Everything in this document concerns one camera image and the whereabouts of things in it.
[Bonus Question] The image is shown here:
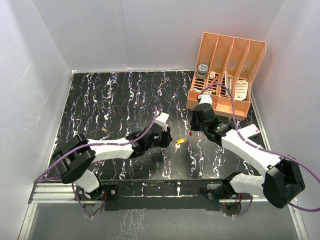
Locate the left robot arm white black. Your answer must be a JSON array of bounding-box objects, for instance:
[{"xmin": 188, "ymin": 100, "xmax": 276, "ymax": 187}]
[{"xmin": 52, "ymin": 123, "xmax": 173, "ymax": 200}]

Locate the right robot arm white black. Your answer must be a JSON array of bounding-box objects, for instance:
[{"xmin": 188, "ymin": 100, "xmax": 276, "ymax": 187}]
[{"xmin": 190, "ymin": 103, "xmax": 306, "ymax": 209}]

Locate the white red-dot box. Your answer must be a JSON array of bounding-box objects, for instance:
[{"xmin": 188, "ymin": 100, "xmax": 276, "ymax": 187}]
[{"xmin": 239, "ymin": 124, "xmax": 261, "ymax": 139}]

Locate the round patterned tin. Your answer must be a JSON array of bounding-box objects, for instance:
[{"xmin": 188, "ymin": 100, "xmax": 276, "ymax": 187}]
[{"xmin": 196, "ymin": 64, "xmax": 209, "ymax": 80}]

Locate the white packaged card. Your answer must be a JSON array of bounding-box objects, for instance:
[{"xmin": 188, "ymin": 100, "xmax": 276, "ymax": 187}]
[{"xmin": 234, "ymin": 79, "xmax": 249, "ymax": 101}]

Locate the peach desk organizer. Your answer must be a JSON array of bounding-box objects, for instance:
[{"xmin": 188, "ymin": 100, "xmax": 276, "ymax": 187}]
[{"xmin": 186, "ymin": 32, "xmax": 267, "ymax": 121}]

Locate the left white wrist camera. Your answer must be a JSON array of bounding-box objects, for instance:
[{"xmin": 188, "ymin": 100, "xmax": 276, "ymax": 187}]
[{"xmin": 154, "ymin": 112, "xmax": 170, "ymax": 132}]

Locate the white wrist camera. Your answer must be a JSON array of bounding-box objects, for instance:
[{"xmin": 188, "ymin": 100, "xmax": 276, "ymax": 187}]
[
  {"xmin": 197, "ymin": 94, "xmax": 213, "ymax": 106},
  {"xmin": 154, "ymin": 112, "xmax": 170, "ymax": 132}
]

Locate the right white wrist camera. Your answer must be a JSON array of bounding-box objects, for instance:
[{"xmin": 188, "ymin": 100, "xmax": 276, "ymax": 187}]
[{"xmin": 197, "ymin": 94, "xmax": 213, "ymax": 106}]

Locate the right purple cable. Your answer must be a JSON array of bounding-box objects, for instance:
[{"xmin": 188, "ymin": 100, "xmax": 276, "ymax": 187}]
[{"xmin": 198, "ymin": 83, "xmax": 320, "ymax": 217}]

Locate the aluminium front rail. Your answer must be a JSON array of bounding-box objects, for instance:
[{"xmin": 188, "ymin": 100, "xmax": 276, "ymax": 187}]
[{"xmin": 19, "ymin": 180, "xmax": 309, "ymax": 240}]

